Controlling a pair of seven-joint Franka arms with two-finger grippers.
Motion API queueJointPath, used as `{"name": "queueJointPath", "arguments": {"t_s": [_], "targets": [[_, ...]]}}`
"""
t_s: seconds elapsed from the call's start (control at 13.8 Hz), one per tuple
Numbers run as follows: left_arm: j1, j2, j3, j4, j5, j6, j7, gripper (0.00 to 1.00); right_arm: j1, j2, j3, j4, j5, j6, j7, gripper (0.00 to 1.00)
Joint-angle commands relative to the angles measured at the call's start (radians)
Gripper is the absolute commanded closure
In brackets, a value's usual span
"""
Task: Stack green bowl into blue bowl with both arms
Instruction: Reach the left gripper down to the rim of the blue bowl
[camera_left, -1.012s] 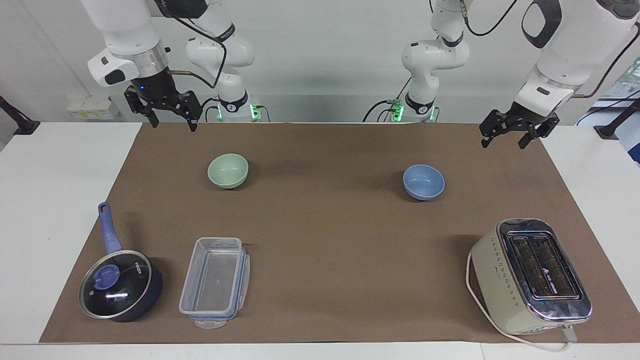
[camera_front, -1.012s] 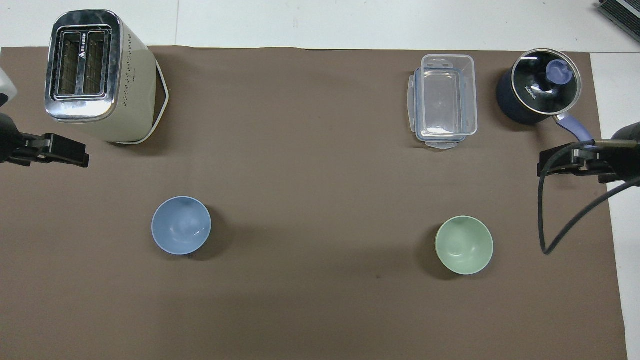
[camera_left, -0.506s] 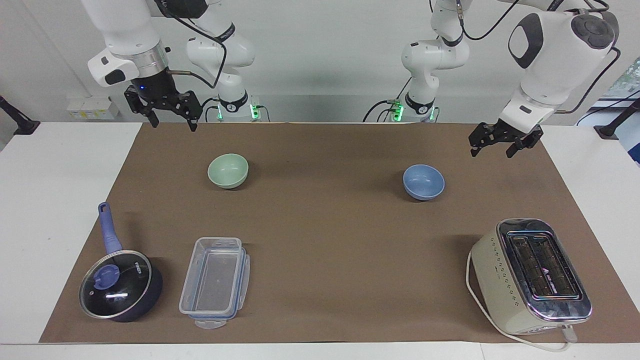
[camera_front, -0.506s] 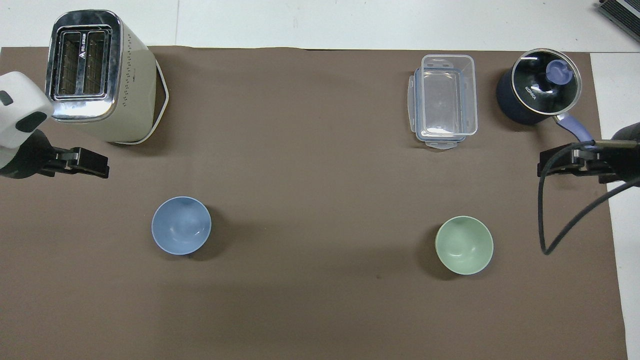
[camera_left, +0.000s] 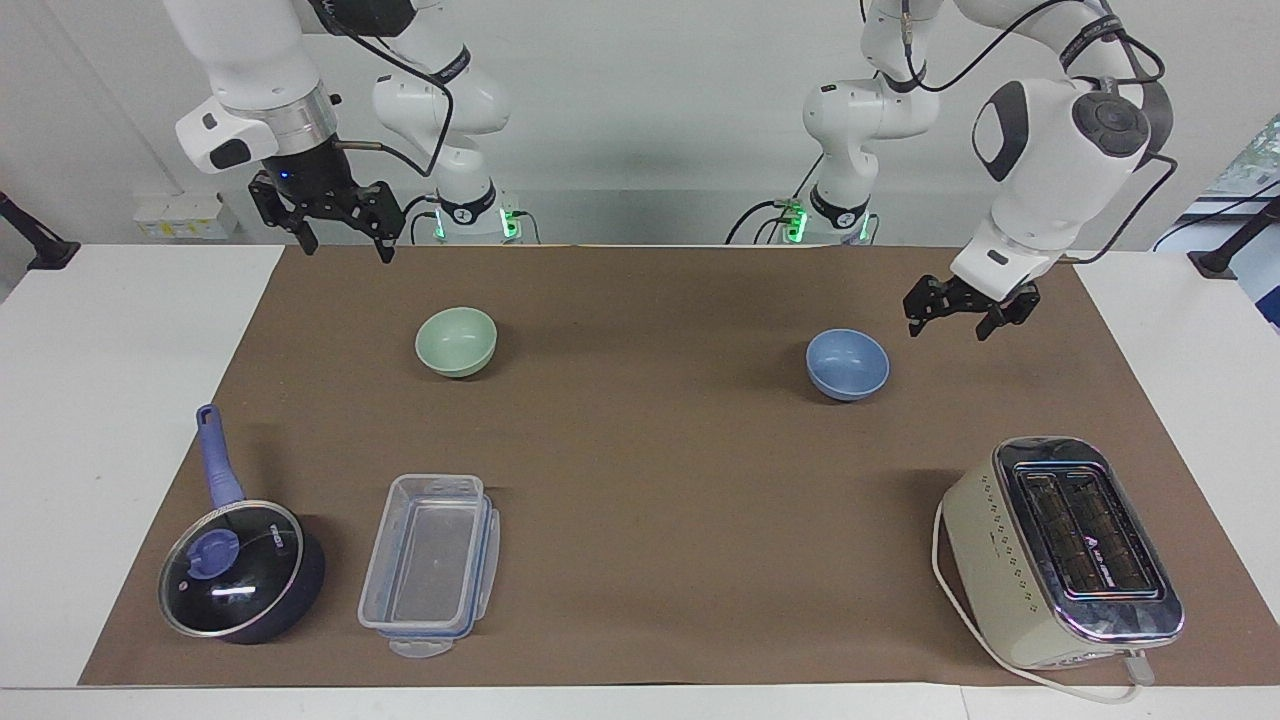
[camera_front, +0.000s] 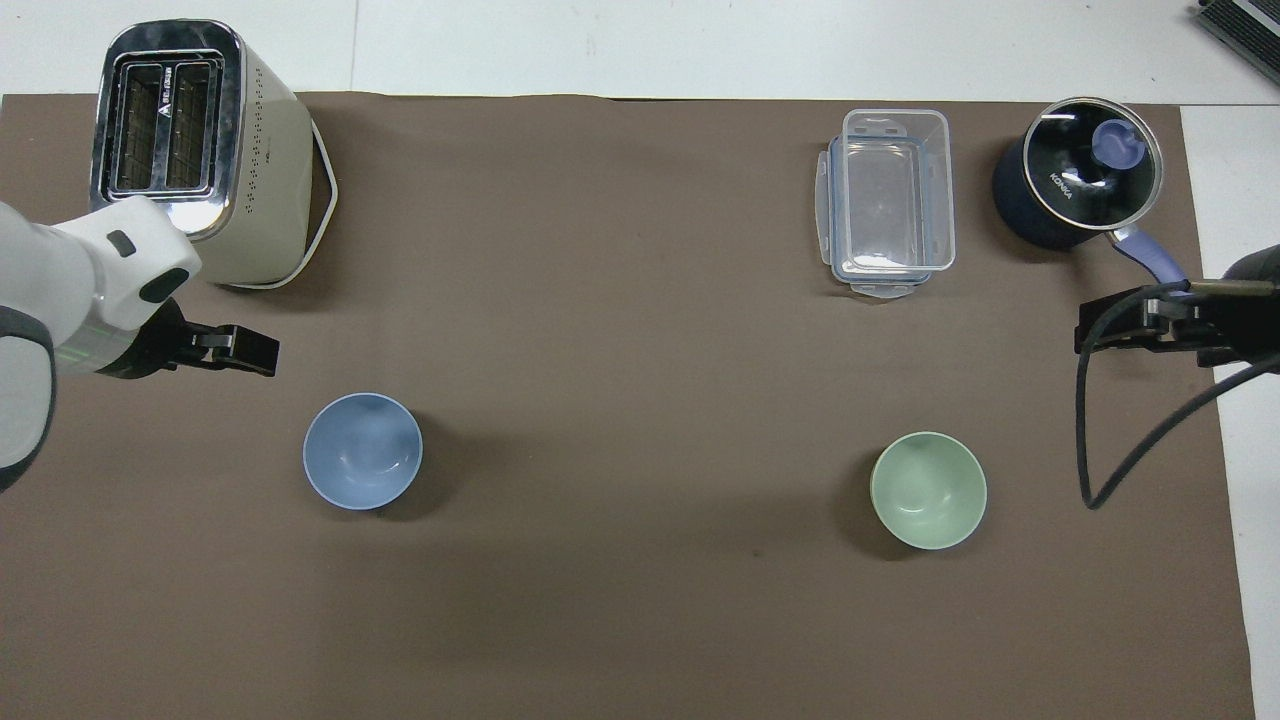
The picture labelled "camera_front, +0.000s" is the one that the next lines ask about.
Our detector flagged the black cable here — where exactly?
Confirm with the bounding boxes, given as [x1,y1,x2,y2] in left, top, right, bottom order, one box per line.
[1075,281,1280,512]

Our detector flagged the cream and chrome toaster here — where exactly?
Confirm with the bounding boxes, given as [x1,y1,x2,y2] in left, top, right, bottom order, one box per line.
[89,18,340,292]

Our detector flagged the clear container lid blue clips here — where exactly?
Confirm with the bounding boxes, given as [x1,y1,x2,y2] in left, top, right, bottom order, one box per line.
[815,135,949,300]

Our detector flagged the green bowl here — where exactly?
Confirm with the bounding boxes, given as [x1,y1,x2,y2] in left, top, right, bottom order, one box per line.
[869,431,989,551]

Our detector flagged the blue bowl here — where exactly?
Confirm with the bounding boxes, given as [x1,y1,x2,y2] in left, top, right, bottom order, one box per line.
[302,392,425,512]

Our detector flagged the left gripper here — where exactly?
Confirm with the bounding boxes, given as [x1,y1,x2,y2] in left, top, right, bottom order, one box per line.
[97,298,218,381]

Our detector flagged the clear plastic food container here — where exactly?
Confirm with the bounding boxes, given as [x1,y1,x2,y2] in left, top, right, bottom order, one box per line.
[830,108,957,278]

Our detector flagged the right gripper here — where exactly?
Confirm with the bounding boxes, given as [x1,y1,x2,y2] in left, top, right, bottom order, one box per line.
[1194,243,1280,369]

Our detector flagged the dark blue pot purple handle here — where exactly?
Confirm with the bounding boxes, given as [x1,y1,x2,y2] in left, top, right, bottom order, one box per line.
[991,97,1193,289]

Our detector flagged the glass pot lid purple knob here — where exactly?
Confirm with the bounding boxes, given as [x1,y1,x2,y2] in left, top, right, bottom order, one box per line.
[1020,97,1167,230]

